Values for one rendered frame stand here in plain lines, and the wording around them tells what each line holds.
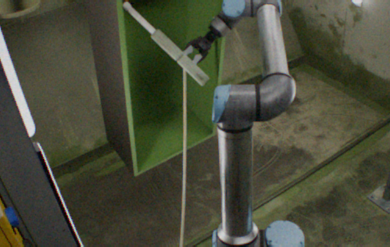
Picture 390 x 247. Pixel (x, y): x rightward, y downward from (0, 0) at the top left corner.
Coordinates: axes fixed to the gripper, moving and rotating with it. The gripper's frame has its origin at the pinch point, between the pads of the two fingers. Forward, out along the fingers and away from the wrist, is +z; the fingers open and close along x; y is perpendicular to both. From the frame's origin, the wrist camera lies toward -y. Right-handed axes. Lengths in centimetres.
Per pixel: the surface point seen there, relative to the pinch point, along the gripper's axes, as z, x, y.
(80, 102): 81, 29, 129
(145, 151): 58, -24, 68
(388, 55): -115, -117, 133
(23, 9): 51, 96, 88
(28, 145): 55, 22, -49
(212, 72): -5, -18, 59
